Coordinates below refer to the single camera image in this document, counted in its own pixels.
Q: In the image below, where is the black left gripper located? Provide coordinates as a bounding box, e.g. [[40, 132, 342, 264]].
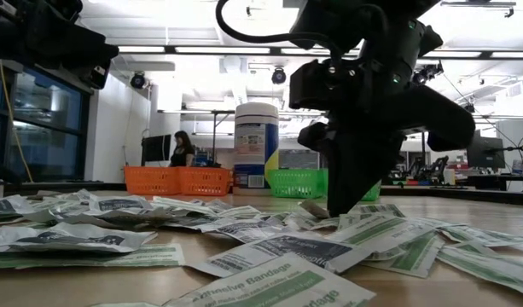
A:
[[0, 12, 119, 89]]

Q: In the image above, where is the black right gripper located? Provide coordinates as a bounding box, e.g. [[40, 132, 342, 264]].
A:
[[298, 25, 476, 217]]

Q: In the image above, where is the dark glass window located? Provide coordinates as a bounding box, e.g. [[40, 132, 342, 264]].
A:
[[0, 63, 91, 182]]

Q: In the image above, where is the black desk monitor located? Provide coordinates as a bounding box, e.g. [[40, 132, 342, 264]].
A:
[[465, 135, 506, 170]]

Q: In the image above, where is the person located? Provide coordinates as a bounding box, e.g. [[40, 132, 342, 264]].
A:
[[169, 130, 197, 168]]

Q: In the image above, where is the orange plastic basket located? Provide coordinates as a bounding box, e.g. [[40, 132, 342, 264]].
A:
[[123, 165, 181, 196], [178, 166, 233, 197]]

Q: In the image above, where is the overhead light bar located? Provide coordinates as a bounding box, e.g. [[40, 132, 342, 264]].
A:
[[118, 44, 523, 60]]

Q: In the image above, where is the white wipes canister blue label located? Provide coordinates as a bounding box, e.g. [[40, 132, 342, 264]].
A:
[[233, 101, 281, 196]]

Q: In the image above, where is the round white ceiling lamp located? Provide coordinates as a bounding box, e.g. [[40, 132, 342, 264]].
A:
[[238, 6, 264, 36]]

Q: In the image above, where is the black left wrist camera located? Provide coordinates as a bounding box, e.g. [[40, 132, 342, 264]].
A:
[[43, 0, 84, 21]]

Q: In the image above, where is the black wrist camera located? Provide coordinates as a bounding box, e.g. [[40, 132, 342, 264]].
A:
[[288, 59, 373, 113], [43, 0, 84, 21]]

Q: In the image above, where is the black ceiling camera cluster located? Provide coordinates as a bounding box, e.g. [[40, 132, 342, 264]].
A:
[[412, 61, 445, 84]]

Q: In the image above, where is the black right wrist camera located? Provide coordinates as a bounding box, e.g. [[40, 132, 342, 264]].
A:
[[288, 59, 373, 113]]

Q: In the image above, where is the yellow cable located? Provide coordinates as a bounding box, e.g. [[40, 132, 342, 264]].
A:
[[0, 59, 34, 182]]

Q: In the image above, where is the black wall monitor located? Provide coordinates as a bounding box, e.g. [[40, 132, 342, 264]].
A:
[[141, 134, 172, 163]]

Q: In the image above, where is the black aluminium rig frame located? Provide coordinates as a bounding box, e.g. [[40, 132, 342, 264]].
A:
[[4, 181, 523, 206]]

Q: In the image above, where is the black background frame stand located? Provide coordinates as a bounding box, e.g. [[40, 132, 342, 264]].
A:
[[158, 108, 326, 170]]

